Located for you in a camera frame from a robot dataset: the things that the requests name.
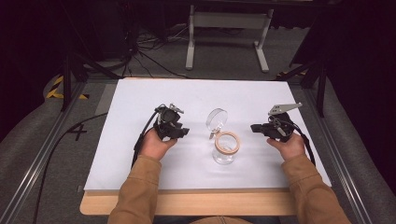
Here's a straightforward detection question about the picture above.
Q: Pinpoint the person's right hand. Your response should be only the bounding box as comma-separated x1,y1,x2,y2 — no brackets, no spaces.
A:
266,133,307,162

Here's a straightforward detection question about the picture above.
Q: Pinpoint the black metal stand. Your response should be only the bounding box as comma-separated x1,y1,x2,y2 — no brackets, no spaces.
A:
275,55,329,119
59,46,123,113

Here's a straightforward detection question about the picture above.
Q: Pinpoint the grey metal floor rail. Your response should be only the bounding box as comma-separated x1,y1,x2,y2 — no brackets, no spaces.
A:
0,81,88,224
303,88,375,224

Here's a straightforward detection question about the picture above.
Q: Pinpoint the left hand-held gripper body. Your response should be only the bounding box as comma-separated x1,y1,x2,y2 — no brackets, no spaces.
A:
153,103,190,141

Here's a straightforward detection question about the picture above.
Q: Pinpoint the white table mat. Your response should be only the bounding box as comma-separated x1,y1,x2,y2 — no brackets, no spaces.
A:
83,77,332,191

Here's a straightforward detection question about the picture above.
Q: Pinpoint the yellow black floor tape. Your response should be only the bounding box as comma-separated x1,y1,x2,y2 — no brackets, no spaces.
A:
45,75,90,101

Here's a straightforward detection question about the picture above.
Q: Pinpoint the wooden table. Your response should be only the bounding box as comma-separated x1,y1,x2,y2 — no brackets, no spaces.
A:
78,77,297,217

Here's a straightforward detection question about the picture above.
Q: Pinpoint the tangle of black floor cables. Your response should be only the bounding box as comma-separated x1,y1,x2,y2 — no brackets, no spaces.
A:
120,18,192,79

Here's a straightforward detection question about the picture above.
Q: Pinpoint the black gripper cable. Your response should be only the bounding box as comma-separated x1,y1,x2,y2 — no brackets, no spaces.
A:
281,118,317,166
130,107,166,170

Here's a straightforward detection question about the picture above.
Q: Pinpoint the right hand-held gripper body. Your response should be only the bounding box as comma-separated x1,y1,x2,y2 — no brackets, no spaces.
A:
266,102,304,144

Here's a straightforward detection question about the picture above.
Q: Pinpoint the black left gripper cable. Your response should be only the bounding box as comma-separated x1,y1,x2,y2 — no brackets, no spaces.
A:
130,107,166,170

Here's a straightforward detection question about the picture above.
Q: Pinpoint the long black floor cable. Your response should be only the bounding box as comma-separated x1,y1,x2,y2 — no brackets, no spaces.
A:
32,112,108,224

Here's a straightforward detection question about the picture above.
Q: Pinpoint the clear glass jar hinged lid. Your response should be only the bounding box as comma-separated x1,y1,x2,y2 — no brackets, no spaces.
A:
205,107,242,166

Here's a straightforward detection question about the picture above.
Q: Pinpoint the person's left hand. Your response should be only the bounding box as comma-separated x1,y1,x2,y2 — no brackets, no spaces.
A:
139,128,178,161

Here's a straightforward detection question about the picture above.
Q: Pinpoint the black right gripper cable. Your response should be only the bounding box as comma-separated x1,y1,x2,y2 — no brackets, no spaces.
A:
281,118,317,166

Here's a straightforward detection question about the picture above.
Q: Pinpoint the white metal desk frame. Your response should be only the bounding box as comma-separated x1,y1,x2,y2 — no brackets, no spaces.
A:
185,4,275,74

